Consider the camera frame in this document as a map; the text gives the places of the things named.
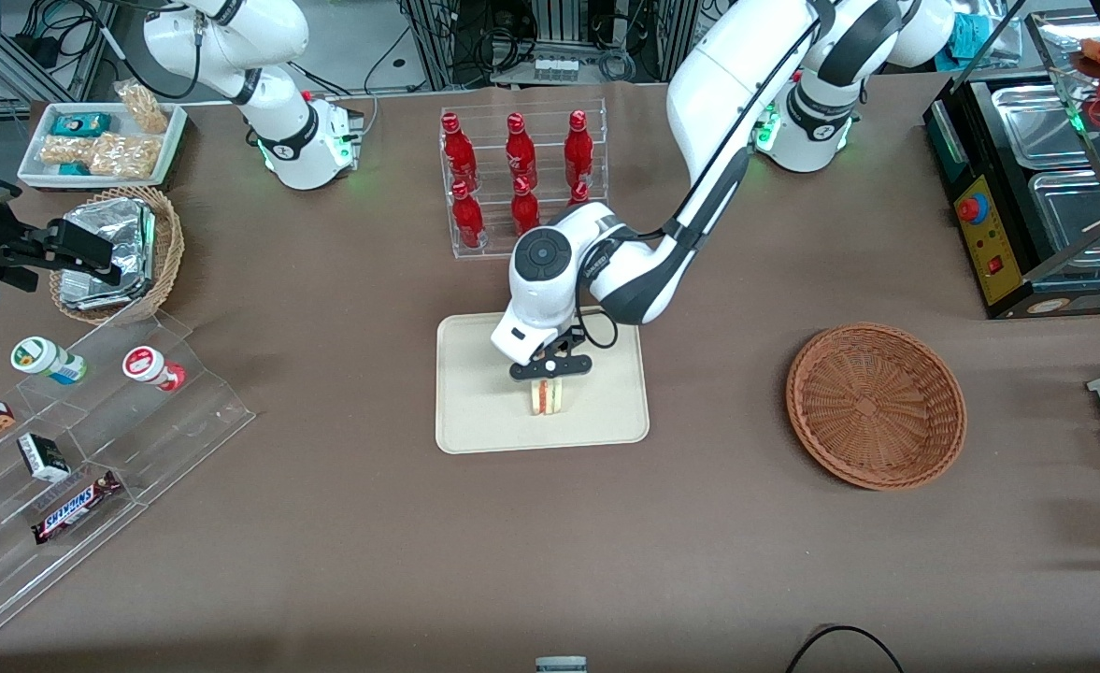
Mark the Snickers chocolate bar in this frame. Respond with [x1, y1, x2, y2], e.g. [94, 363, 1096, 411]
[32, 470, 123, 546]

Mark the white rectangular snack tray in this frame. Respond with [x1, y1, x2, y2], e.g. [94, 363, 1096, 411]
[17, 100, 189, 190]

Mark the beige rectangular tray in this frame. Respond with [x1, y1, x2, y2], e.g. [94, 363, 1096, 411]
[435, 305, 651, 456]

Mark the green lid yogurt cup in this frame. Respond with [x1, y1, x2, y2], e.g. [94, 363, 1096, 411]
[11, 336, 87, 386]

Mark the brown table cover cloth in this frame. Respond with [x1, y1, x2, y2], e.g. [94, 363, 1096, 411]
[0, 79, 1100, 673]

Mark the teal cloth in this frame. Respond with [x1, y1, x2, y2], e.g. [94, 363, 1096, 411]
[944, 11, 1023, 61]

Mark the clear acrylic bottle rack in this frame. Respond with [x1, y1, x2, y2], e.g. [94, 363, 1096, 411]
[438, 97, 610, 261]

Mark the small black white carton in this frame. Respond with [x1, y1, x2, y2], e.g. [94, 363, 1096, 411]
[18, 433, 72, 483]

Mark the large rice cracker snack pack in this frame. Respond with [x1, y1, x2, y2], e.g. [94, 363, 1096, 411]
[89, 133, 161, 181]

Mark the aluminium frame equipment rack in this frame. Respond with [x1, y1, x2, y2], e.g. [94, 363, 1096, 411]
[398, 0, 702, 91]

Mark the black food warmer appliance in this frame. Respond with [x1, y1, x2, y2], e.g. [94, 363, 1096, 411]
[922, 7, 1100, 321]

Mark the clear acrylic stepped shelf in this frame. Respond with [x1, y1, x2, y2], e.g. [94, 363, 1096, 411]
[0, 311, 257, 637]

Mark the clear bag of puffed snacks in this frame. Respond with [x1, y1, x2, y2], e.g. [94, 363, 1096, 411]
[114, 80, 170, 136]

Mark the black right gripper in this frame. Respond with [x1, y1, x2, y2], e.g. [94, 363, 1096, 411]
[0, 221, 126, 287]

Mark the black looped cable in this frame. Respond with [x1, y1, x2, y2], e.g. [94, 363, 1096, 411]
[785, 623, 905, 673]

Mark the light tan wicker basket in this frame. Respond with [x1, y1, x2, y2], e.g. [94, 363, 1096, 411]
[49, 186, 186, 325]

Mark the foil wrapped package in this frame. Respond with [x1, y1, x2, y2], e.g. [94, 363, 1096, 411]
[59, 271, 144, 312]
[62, 197, 157, 283]

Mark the triangular sandwich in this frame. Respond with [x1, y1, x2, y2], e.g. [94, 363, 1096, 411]
[528, 378, 570, 419]

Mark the red lid yogurt cup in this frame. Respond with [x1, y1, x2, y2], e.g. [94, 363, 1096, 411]
[121, 345, 187, 393]

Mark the brown round wicker basket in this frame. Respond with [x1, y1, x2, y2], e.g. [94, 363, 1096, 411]
[786, 323, 968, 492]

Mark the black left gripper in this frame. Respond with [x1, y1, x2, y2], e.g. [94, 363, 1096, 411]
[509, 325, 594, 406]

